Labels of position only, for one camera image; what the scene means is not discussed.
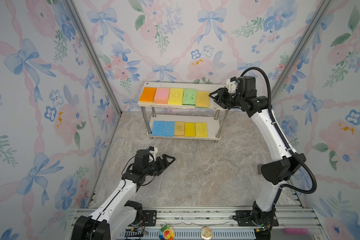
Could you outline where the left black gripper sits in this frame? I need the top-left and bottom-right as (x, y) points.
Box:
(143, 154), (174, 177)

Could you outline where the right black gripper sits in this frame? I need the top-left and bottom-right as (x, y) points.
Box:
(208, 88), (244, 111)

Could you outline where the green sponge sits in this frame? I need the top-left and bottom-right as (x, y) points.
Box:
(182, 89), (197, 106)

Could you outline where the blue sponge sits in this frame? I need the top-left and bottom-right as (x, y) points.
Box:
(152, 121), (165, 136)
(163, 122), (175, 137)

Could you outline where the blue sponge front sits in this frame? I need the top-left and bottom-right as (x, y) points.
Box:
(163, 122), (175, 137)

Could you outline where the bright yellow scouring sponge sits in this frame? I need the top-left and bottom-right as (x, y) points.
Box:
(185, 123), (196, 138)

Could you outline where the light yellow cellulose sponge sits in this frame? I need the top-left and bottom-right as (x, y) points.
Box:
(168, 88), (184, 106)

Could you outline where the pink sponge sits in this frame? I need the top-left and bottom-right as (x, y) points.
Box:
(154, 88), (170, 105)

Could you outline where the orange sponge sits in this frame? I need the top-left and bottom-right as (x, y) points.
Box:
(139, 87), (157, 104)

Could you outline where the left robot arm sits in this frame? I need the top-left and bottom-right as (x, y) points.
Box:
(71, 147), (176, 240)

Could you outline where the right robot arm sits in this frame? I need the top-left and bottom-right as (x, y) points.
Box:
(209, 88), (301, 227)

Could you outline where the white two-tier metal shelf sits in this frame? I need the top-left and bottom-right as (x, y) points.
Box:
(138, 82), (229, 143)

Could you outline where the colourful flower toy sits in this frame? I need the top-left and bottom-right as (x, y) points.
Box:
(159, 225), (175, 240)

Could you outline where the small grey stapler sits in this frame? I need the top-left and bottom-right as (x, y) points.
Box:
(257, 164), (262, 175)

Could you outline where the round gold badge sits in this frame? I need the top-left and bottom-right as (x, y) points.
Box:
(200, 226), (213, 240)

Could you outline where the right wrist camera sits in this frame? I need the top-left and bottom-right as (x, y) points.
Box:
(227, 77), (245, 94)

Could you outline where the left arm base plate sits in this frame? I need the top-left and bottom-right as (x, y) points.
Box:
(130, 210), (158, 227)

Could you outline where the aluminium front rail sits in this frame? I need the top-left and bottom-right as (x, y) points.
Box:
(64, 205), (329, 240)

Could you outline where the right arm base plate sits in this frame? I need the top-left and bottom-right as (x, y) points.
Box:
(232, 210), (279, 228)

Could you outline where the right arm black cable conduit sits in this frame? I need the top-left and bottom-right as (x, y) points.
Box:
(239, 66), (318, 195)

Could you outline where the right aluminium frame post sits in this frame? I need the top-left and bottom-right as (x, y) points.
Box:
(269, 0), (333, 104)

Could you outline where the aluminium frame post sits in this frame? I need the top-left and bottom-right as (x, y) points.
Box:
(269, 0), (333, 104)
(62, 0), (122, 117)

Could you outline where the left aluminium frame post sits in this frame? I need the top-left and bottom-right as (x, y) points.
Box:
(62, 0), (122, 117)

